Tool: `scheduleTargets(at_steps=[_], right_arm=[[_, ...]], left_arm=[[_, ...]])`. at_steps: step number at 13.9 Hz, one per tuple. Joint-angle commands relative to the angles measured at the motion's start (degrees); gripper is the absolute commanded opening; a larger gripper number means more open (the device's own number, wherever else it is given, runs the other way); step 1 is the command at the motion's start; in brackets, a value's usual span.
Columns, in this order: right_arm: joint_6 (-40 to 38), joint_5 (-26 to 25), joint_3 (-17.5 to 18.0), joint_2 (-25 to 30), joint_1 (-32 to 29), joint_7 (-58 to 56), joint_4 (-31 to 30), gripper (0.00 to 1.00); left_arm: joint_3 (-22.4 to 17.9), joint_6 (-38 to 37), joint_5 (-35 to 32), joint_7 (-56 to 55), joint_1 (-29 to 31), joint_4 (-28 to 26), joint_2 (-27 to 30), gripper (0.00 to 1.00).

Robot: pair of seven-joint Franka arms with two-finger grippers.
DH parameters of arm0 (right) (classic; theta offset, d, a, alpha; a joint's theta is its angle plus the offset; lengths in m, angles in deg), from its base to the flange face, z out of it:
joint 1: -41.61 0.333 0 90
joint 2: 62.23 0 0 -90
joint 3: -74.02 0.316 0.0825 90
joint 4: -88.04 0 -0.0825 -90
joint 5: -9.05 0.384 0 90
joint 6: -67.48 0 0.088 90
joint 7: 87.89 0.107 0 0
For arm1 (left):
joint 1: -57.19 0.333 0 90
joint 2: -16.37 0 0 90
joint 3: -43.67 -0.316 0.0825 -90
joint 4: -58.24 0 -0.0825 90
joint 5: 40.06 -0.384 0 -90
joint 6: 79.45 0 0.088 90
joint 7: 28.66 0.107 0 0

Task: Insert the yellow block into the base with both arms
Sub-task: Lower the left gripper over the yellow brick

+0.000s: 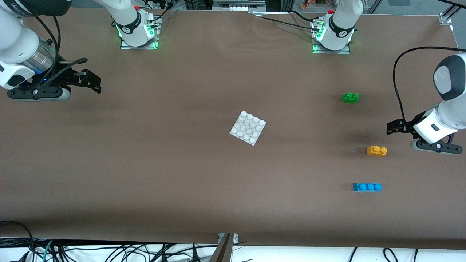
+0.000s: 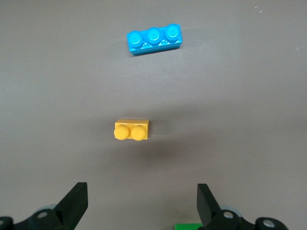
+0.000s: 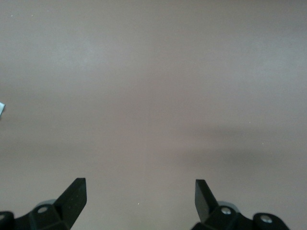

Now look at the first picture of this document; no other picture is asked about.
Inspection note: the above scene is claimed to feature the white studded base plate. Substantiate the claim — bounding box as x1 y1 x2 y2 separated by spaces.
229 111 266 146

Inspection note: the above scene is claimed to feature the blue three-stud block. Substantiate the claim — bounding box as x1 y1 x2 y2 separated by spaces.
352 183 382 192

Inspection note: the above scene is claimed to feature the aluminium corner profile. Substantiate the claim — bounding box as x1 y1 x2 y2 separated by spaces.
439 3 460 26

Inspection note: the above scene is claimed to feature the brown table cover sheet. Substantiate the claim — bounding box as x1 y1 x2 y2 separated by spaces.
0 7 466 250

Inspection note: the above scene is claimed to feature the white power strip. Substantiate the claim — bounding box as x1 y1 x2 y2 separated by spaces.
213 0 266 12

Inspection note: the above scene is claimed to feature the dark slanted beam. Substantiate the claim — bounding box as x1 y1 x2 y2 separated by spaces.
209 233 234 262

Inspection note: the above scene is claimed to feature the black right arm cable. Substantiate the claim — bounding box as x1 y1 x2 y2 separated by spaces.
22 0 88 88

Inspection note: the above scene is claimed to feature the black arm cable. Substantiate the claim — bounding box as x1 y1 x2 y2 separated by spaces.
392 46 466 122
22 0 88 88

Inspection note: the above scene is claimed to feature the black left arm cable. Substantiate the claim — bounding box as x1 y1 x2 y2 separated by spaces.
392 46 466 122

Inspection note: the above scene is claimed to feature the black base cable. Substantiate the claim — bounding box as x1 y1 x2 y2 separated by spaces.
289 10 324 23
255 15 315 29
147 0 179 27

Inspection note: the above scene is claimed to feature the black looped floor cable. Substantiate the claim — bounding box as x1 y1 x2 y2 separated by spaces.
0 221 35 262

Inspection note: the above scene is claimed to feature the black floor cable tangle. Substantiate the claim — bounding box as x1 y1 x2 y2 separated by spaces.
51 240 219 262

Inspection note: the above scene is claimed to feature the teal floor cable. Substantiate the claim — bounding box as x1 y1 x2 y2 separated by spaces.
31 239 54 262

